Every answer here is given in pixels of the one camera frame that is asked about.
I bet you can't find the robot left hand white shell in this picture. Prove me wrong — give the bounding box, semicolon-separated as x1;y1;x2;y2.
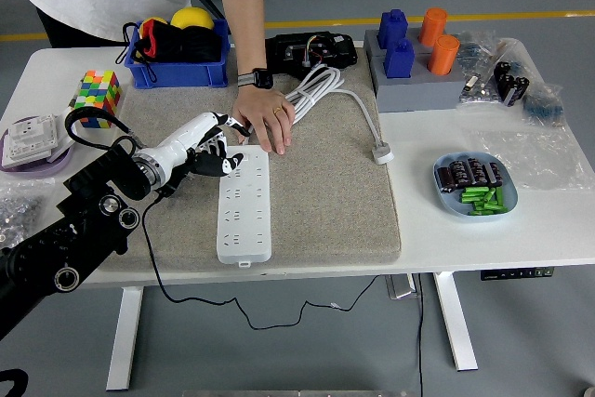
138;111;252;197

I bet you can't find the person's left hand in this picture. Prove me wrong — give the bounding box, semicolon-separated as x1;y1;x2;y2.
231;85;298;155

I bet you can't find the black plug adapter with cord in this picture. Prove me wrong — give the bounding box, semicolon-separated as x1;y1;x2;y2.
140;162;381;329

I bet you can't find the white power strip with cable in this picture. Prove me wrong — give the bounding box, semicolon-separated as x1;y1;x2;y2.
216;64;395;269

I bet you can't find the black wristwatch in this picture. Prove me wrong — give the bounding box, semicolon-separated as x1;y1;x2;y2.
236;67;275;90

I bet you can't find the blue plastic bin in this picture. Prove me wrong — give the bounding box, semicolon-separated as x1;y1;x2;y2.
126;19;232;90

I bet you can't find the black cloth pouch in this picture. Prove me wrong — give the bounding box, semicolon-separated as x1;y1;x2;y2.
178;24;223;63

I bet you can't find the black open electronic device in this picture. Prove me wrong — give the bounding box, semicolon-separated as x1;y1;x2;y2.
264;31;359;73

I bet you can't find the colourful puzzle cube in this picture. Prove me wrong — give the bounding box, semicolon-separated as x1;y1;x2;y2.
73;69;123;129

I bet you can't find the grey-brown mat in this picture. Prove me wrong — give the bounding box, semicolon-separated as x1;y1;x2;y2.
83;43;403;272

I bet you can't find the yellow foam ball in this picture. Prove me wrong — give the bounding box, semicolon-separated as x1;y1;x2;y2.
170;7;215;31

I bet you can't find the grey block holder base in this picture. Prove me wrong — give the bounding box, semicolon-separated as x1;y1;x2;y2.
374;50;469;113
363;27;466;61

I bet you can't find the blue square block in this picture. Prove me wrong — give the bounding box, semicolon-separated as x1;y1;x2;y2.
383;37;416;81
377;8;410;50

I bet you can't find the purple round plate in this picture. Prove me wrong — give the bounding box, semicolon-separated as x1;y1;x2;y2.
0;115;75;179

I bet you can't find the clear bag of screws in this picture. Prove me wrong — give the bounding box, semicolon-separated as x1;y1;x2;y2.
0;178;56;249

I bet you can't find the orange cylinder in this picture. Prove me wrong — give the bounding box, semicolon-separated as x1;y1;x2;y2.
417;7;449;47
427;33;461;75

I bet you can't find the light blue plate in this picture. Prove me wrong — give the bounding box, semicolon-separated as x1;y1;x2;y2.
432;150;520;220

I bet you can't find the white table leg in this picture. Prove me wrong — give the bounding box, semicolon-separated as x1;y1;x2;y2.
432;271;479;373
105;285;144;391

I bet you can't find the clear bag of metal parts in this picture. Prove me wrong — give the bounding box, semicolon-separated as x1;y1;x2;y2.
457;69;503;108

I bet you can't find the clear bag of blue parts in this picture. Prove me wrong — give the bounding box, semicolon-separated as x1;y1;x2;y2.
522;83;567;127
457;29;498;73

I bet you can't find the metal box under table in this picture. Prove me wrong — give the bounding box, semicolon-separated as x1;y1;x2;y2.
384;273;422;299

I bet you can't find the clear bag of black capacitors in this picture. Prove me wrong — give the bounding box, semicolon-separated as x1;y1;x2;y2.
490;38;534;108

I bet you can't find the empty clear plastic bag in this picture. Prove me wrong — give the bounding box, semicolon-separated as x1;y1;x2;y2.
469;126;595;192

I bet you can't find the black table control panel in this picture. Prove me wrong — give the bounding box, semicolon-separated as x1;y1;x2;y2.
480;266;557;282

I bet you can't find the black drawstring pouch red trim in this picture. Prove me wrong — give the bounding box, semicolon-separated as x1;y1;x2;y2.
121;17;180;83

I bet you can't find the black hanging cable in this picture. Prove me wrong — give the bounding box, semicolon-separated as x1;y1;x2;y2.
416;273;425;397

